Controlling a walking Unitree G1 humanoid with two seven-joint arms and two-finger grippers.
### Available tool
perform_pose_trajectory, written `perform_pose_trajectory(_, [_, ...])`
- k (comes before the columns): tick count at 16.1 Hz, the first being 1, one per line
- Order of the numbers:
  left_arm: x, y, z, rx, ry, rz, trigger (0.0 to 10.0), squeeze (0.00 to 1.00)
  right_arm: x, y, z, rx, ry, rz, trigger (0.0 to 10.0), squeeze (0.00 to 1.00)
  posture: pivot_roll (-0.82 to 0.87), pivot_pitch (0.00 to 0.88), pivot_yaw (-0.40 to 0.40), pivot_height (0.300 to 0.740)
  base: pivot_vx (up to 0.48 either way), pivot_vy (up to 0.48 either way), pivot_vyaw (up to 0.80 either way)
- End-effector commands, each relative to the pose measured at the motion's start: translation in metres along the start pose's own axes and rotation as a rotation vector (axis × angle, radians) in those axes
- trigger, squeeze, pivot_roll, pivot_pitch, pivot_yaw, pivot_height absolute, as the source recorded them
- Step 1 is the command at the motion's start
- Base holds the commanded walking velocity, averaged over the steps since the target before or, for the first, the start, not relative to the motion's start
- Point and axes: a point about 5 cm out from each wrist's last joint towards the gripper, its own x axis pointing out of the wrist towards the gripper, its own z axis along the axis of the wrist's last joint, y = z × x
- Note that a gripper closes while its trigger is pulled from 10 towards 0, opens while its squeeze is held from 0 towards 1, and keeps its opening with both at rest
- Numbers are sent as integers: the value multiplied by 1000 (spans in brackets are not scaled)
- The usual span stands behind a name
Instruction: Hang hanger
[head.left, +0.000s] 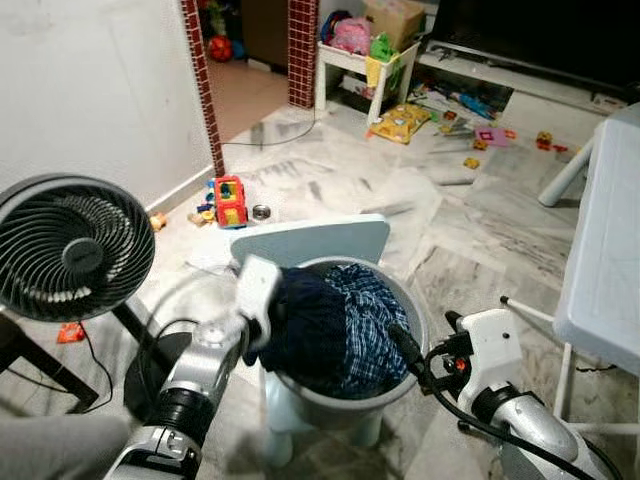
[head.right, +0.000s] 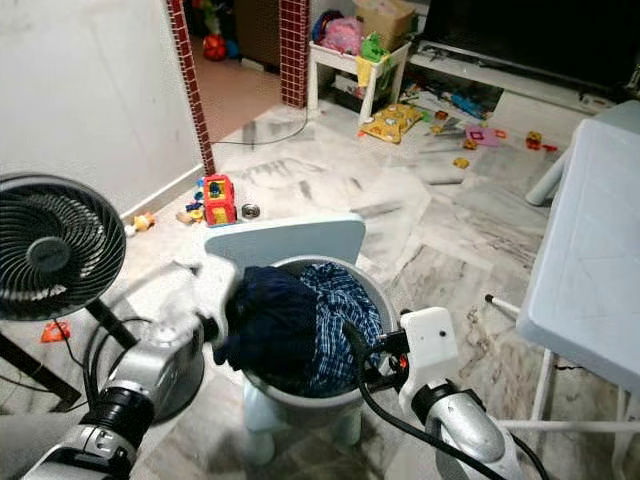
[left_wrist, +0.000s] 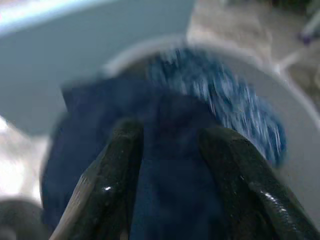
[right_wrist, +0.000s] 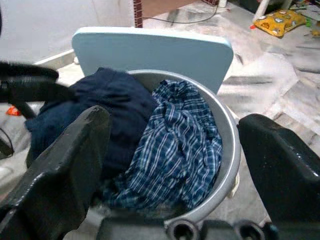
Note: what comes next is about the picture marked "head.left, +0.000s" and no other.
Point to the navy garment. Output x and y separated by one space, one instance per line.
300 330

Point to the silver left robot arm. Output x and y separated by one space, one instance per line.
200 360

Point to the blue plaid shirt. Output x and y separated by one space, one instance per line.
370 320

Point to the grey round laundry basket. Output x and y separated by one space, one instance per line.
340 415

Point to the pale blue small plastic chair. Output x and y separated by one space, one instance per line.
300 240

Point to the white folding table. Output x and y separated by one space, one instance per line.
610 250

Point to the pink toy tile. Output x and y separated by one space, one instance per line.
495 137

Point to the small silver bowl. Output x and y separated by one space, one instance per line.
261 212

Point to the red toy car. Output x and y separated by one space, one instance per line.
548 141

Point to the yellow toy mat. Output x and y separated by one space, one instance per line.
400 124

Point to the white television stand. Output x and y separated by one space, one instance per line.
540 85

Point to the small white side table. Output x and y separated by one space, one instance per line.
345 62

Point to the green toy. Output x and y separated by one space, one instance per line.
382 48

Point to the black television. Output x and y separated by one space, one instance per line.
540 35

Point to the pink bag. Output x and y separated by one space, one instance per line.
350 35

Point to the cardboard box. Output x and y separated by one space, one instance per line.
395 20

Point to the red brick pillar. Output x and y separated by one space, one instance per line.
302 50

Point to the orange floor toy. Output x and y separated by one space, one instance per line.
70 334

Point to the red ball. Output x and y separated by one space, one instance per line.
220 48

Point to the black floor fan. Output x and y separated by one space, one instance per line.
70 250

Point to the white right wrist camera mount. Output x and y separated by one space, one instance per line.
495 345

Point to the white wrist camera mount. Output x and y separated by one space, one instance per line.
255 290
495 345

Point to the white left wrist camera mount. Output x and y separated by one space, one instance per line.
255 290

